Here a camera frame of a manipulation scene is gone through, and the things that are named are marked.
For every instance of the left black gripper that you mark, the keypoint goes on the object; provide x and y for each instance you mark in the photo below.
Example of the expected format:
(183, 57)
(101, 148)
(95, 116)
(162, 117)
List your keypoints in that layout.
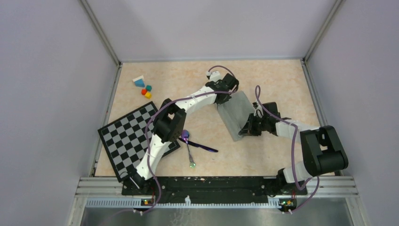
(227, 96)

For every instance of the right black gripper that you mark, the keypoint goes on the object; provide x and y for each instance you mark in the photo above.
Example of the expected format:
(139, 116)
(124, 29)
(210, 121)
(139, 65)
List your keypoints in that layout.
(249, 129)

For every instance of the grey cloth napkin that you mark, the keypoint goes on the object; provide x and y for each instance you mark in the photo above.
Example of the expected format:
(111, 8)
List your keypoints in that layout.
(235, 112)

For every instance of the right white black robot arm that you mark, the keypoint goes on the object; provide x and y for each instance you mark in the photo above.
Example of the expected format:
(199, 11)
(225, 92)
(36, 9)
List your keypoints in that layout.
(322, 149)

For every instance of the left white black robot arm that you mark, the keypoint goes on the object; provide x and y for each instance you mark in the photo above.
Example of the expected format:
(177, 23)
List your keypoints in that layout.
(169, 122)

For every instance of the iridescent purple knife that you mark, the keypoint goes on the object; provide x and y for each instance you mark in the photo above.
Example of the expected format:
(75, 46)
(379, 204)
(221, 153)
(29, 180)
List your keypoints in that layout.
(198, 145)

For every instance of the iridescent purple spoon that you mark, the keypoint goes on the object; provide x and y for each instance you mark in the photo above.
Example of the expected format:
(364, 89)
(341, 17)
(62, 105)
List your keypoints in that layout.
(185, 136)

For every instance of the yellow cube block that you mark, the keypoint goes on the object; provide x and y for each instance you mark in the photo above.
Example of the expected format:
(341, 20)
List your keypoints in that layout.
(148, 95)

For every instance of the blue white wedge block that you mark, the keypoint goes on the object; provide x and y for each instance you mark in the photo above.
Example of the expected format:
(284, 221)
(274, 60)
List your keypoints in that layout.
(139, 82)

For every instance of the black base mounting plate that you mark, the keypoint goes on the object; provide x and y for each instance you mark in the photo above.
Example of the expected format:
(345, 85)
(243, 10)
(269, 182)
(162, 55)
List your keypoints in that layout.
(212, 190)

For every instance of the black grey checkerboard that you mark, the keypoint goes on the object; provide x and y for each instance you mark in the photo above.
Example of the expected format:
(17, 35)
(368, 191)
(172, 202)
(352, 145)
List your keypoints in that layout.
(124, 140)

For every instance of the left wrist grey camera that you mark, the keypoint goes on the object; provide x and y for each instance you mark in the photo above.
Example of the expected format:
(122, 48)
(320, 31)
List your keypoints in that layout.
(214, 76)

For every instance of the right aluminium corner post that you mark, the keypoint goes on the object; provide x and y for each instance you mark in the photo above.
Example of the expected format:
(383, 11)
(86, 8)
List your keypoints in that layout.
(323, 29)

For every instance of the aluminium corner post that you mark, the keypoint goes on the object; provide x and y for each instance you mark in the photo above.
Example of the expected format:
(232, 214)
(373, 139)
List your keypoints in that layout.
(99, 31)
(323, 29)

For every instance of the left aluminium corner post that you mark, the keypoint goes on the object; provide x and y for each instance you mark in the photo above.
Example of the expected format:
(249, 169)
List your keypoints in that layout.
(99, 31)

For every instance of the aluminium front frame rail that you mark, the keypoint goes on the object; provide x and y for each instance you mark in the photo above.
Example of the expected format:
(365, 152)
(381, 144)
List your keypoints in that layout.
(106, 192)

